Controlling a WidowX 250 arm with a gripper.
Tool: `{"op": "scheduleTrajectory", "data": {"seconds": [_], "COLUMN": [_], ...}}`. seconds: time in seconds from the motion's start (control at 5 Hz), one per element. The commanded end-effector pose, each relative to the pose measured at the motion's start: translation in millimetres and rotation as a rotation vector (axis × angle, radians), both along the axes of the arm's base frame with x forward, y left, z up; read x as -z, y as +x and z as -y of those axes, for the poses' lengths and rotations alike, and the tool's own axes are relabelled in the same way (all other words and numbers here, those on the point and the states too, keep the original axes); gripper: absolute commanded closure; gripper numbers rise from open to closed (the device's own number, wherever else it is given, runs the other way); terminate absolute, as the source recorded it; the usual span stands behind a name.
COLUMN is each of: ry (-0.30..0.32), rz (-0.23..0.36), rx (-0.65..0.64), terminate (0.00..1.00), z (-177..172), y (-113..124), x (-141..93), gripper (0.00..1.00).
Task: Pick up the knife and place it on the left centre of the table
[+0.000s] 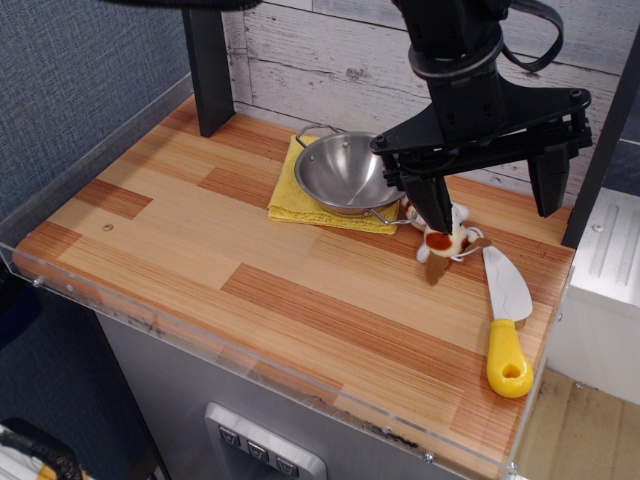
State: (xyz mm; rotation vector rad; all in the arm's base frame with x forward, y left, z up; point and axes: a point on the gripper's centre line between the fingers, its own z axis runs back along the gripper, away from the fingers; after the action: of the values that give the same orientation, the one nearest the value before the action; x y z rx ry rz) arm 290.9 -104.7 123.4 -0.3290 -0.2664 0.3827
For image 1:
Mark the brown white plush dog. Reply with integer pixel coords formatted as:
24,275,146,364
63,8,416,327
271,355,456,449
401,196,492,286

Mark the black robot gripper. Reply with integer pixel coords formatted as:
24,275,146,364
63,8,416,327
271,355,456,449
371,71,592,234

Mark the white ridged side counter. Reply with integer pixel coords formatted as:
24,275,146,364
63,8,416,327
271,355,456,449
547,188,639,404

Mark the dark left shelf post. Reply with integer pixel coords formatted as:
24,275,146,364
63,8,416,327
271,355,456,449
182,9,235,137

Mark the yellow folded cloth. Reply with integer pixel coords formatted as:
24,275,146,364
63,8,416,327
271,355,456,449
268,135,397,235

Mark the stainless steel bowl with handles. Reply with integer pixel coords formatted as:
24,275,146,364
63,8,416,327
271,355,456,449
294,124,418,225

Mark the dark shelf post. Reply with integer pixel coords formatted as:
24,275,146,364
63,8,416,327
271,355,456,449
561,32,639,249
182,9,235,137

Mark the yellow handled white toy knife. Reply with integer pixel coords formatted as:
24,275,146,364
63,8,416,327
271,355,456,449
483,246,534,399

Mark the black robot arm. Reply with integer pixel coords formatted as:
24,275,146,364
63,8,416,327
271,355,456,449
371,1,592,233

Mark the silver dispenser button panel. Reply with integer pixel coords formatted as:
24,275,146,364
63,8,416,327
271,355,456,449
204,402,328,479

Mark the silver toy fridge cabinet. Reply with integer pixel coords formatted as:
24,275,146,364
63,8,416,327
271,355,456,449
99,315,504,479

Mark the dark right shelf post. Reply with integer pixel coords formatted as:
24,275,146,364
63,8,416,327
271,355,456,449
561,32,639,249

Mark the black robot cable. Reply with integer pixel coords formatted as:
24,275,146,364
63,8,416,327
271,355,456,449
499,0,565,73

